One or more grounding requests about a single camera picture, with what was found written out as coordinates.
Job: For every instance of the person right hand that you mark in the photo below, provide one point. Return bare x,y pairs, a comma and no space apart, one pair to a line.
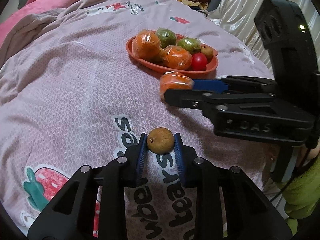
272,151

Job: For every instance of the brown longan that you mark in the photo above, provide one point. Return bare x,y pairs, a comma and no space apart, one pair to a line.
160,141

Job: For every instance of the yellow longan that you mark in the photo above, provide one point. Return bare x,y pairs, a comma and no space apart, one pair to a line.
207,52

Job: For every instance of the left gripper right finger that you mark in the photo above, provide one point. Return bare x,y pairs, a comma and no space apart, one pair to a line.
228,204

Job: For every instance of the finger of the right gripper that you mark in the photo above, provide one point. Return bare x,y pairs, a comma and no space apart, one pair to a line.
212,84
186,98

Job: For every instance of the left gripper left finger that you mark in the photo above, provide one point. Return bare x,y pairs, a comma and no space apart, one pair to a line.
70,214

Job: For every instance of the small green fruit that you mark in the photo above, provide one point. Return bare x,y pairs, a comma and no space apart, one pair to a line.
192,45

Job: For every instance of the orange plastic plate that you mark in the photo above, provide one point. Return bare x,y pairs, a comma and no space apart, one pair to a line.
157,65

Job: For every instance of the large orange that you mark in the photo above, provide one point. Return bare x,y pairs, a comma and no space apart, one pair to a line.
176,57

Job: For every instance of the green sleeve forearm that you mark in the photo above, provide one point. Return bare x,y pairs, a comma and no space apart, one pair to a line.
302,195

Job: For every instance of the cream satin curtain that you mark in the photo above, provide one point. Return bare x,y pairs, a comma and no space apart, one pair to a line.
237,18

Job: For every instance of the large green fruit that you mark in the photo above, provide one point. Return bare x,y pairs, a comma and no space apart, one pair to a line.
166,37

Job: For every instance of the orange front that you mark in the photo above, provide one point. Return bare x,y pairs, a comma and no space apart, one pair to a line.
146,45

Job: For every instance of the pink fleece blanket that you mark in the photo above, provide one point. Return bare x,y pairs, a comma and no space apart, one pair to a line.
32,7

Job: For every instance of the red tomato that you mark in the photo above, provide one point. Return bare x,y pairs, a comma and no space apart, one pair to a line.
199,62

